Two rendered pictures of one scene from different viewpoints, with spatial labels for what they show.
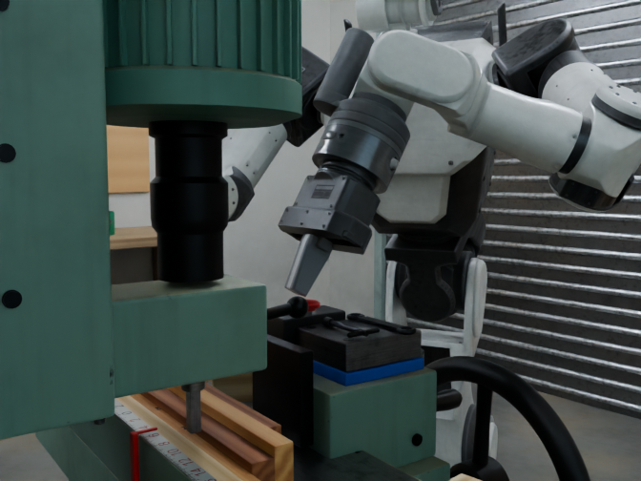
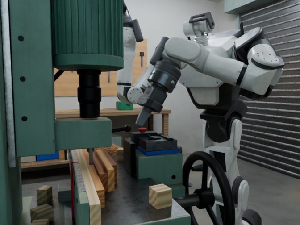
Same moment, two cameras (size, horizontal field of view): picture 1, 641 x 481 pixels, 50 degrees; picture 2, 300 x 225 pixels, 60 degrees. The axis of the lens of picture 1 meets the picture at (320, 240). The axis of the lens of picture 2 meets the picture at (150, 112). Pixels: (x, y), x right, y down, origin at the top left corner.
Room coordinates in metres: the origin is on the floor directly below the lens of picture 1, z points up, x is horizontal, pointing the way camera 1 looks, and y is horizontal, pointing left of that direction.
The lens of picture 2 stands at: (-0.06, -0.23, 1.15)
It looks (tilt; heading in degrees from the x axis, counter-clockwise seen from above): 5 degrees down; 16
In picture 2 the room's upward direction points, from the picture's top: straight up
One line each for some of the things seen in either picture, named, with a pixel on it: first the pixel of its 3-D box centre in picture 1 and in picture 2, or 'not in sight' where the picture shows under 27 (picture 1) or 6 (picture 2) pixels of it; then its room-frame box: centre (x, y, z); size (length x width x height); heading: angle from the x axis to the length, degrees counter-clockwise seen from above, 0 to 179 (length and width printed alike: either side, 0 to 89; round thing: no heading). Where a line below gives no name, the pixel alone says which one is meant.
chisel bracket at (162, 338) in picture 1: (167, 339); (82, 135); (0.52, 0.12, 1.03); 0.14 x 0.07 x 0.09; 125
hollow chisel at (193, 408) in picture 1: (193, 401); (90, 155); (0.53, 0.10, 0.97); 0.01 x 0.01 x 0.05; 35
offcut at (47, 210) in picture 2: not in sight; (42, 214); (0.49, 0.22, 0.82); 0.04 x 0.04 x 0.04; 68
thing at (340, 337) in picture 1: (341, 337); (153, 140); (0.70, -0.02, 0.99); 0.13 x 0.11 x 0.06; 35
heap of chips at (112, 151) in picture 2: not in sight; (105, 148); (0.83, 0.21, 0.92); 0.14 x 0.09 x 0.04; 125
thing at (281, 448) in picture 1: (220, 435); (104, 168); (0.58, 0.09, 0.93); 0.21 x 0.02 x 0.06; 35
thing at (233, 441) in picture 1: (196, 441); (97, 168); (0.58, 0.11, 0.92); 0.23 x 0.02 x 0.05; 35
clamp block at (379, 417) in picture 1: (342, 407); (152, 164); (0.69, -0.02, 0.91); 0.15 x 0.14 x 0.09; 35
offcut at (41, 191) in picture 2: not in sight; (44, 194); (0.59, 0.30, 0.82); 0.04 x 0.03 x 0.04; 11
